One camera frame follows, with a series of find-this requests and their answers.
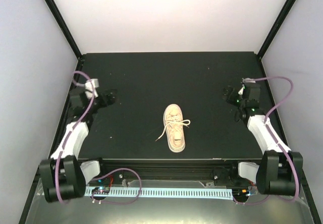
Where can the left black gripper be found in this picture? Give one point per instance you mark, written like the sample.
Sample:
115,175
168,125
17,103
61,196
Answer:
111,99

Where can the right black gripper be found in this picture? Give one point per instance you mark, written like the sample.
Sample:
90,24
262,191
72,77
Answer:
225,93

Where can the beige sneaker shoe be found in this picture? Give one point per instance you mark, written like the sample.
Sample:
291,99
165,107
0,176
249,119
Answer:
175,134

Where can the white shoelace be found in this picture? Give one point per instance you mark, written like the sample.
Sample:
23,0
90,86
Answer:
176,122

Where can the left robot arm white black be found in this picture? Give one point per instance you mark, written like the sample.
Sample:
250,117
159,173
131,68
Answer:
63,176

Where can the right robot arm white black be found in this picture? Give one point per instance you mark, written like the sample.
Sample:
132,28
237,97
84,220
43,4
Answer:
280,169

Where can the left small circuit board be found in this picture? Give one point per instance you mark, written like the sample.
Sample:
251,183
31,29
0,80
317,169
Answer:
101,190

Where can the small circuit board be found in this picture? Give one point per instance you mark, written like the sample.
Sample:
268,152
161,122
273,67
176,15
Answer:
101,190
248,192

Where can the right small circuit board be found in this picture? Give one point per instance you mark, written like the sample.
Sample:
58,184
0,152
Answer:
248,192

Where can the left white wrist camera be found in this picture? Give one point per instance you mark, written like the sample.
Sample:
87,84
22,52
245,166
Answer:
91,87

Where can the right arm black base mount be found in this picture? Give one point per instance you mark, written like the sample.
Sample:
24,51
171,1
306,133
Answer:
229,177

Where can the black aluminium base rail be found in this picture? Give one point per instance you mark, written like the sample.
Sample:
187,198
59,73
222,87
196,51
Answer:
164,169

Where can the white slotted cable duct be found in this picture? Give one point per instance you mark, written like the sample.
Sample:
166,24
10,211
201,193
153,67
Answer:
223,194

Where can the left black frame post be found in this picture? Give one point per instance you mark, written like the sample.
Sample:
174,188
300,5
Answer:
63,27

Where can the black frame post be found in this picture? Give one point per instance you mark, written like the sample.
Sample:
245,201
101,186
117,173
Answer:
63,27
288,5

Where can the right black frame post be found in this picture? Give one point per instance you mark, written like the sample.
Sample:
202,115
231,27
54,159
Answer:
288,5

